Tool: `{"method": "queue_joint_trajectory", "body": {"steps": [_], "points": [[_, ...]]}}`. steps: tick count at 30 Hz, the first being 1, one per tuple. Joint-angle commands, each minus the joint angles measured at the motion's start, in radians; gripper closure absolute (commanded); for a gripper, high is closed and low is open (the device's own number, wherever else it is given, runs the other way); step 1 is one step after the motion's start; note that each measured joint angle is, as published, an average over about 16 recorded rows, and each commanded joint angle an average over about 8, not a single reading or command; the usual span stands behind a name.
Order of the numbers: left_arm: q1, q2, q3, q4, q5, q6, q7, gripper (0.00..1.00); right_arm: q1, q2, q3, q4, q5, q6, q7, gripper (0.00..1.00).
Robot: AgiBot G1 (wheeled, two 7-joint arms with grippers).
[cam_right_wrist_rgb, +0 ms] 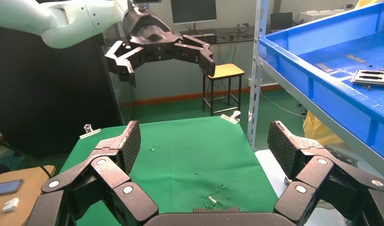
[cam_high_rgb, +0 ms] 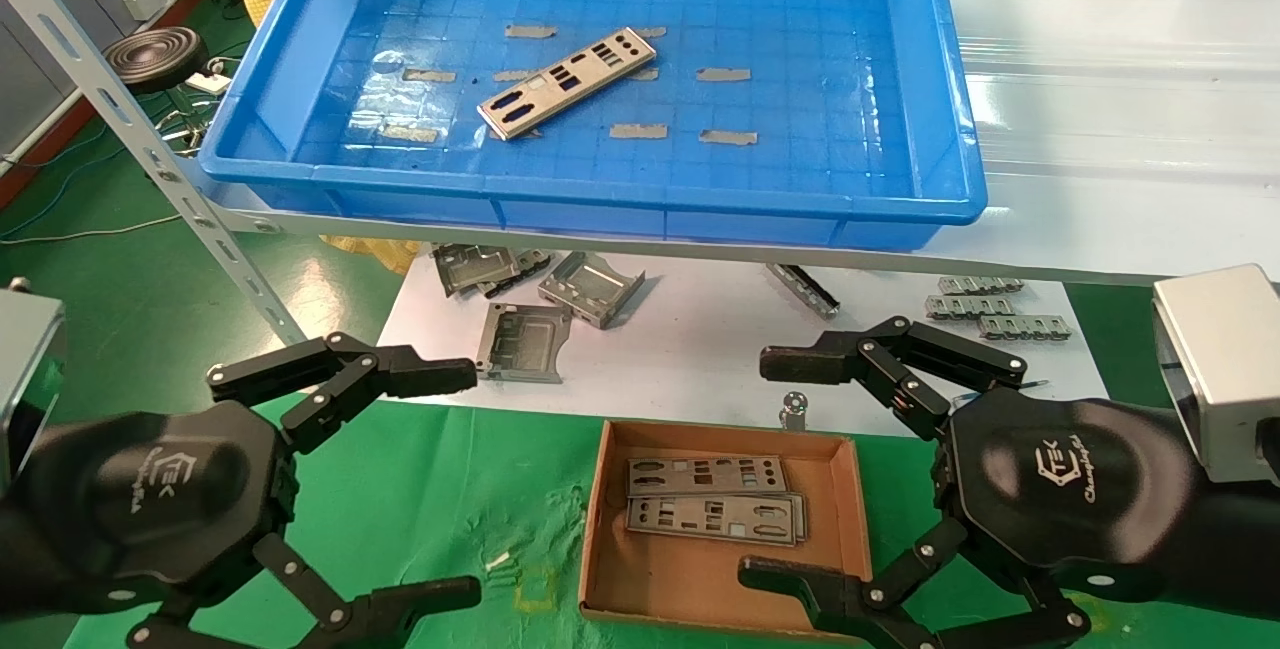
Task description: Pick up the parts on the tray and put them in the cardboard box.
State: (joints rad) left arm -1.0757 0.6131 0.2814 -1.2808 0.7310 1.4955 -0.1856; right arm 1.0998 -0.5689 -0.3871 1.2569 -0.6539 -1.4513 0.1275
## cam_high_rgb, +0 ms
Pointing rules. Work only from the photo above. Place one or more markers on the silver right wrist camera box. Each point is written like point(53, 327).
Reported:
point(1220, 369)

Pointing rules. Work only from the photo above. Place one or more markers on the silver metal IO shield plate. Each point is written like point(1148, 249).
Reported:
point(790, 519)
point(535, 97)
point(675, 475)

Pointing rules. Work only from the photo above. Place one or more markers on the flat grey metal frame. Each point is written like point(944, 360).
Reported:
point(525, 364)

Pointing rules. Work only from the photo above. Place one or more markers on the perforated grey shelf upright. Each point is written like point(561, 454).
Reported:
point(100, 94)

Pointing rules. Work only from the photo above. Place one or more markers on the slim metal rail part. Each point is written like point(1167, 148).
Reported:
point(805, 292)

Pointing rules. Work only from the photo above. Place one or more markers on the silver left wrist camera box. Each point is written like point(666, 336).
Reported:
point(25, 379)

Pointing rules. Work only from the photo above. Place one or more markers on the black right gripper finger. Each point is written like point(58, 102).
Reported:
point(850, 609)
point(900, 359)

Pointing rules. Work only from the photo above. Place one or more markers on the white paper sheet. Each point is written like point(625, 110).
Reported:
point(700, 349)

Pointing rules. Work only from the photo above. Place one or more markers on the shallow cardboard box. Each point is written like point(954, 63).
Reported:
point(700, 579)

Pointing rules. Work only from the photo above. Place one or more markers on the dark sheet metal piece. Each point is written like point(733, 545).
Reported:
point(530, 261)

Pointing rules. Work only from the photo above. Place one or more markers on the thin black pen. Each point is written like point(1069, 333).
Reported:
point(1036, 384)

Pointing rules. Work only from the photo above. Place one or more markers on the grey sheet metal bracket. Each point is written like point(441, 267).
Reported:
point(465, 267)

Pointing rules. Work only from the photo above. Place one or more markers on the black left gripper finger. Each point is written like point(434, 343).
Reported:
point(400, 609)
point(350, 369)

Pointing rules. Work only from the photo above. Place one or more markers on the small white paper scrap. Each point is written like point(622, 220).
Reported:
point(497, 561)

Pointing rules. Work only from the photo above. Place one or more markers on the folded metal bracket part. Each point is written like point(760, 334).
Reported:
point(590, 287)

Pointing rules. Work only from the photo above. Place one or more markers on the blue plastic tray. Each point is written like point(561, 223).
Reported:
point(800, 179)

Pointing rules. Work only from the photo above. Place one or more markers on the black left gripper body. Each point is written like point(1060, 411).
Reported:
point(150, 499)

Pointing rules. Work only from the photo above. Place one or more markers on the grey metal connector strip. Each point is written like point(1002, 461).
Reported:
point(980, 285)
point(965, 307)
point(1030, 328)

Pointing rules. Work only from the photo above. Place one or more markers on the black round stool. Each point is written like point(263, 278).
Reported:
point(155, 57)

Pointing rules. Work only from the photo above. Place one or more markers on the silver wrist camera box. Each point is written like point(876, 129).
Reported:
point(25, 379)
point(1220, 369)

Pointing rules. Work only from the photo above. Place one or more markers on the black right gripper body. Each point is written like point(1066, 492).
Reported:
point(1080, 489)

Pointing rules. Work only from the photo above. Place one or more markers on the silver binder clip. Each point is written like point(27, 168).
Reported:
point(795, 409)

